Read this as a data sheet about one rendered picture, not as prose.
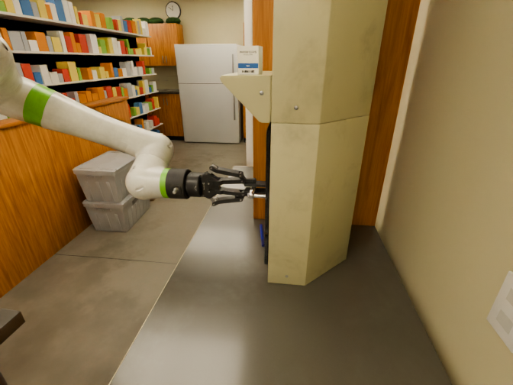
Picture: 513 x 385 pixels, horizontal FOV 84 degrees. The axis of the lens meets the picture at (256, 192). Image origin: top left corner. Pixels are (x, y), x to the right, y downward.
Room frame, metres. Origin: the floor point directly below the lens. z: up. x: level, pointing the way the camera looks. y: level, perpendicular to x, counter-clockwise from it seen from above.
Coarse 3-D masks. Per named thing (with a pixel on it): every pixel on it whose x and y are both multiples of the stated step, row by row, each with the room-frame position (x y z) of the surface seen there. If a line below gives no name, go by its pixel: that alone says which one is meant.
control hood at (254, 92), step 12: (264, 72) 0.87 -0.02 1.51; (228, 84) 0.67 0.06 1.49; (240, 84) 0.67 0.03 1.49; (252, 84) 0.66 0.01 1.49; (264, 84) 0.66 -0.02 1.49; (240, 96) 0.67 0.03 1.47; (252, 96) 0.66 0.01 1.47; (264, 96) 0.66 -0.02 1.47; (252, 108) 0.66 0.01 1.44; (264, 108) 0.66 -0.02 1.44; (264, 120) 0.66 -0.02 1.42
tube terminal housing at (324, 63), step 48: (288, 0) 0.65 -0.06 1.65; (336, 0) 0.65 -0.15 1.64; (384, 0) 0.76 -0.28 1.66; (288, 48) 0.65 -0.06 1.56; (336, 48) 0.66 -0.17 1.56; (288, 96) 0.65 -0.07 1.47; (336, 96) 0.67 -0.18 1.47; (288, 144) 0.65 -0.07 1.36; (336, 144) 0.69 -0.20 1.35; (288, 192) 0.65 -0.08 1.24; (336, 192) 0.70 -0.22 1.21; (288, 240) 0.65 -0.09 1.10; (336, 240) 0.72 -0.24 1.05
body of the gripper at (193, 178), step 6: (192, 174) 0.78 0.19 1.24; (198, 174) 0.78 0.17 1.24; (204, 174) 0.78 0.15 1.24; (210, 174) 0.78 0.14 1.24; (192, 180) 0.76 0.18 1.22; (198, 180) 0.76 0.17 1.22; (204, 180) 0.78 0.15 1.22; (210, 180) 0.78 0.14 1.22; (216, 180) 0.77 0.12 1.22; (186, 186) 0.76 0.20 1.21; (192, 186) 0.76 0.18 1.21; (198, 186) 0.76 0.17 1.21; (204, 186) 0.78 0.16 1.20; (210, 186) 0.78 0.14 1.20; (216, 186) 0.77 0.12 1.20; (192, 192) 0.76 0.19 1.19; (198, 192) 0.76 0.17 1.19; (204, 192) 0.78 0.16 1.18; (210, 198) 0.78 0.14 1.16
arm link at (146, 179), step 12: (144, 156) 0.83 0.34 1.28; (132, 168) 0.80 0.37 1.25; (144, 168) 0.79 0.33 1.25; (156, 168) 0.80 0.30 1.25; (168, 168) 0.81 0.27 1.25; (132, 180) 0.76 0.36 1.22; (144, 180) 0.76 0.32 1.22; (156, 180) 0.76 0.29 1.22; (132, 192) 0.76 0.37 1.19; (144, 192) 0.76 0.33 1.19; (156, 192) 0.76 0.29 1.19
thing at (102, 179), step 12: (108, 156) 2.79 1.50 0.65; (120, 156) 2.79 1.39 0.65; (132, 156) 2.79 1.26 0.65; (84, 168) 2.42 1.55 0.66; (96, 168) 2.43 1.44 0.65; (108, 168) 2.43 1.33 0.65; (120, 168) 2.43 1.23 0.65; (84, 180) 2.39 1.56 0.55; (96, 180) 2.38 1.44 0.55; (108, 180) 2.37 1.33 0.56; (120, 180) 2.43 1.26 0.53; (84, 192) 2.41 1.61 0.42; (96, 192) 2.40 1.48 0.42; (108, 192) 2.38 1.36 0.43; (120, 192) 2.41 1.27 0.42
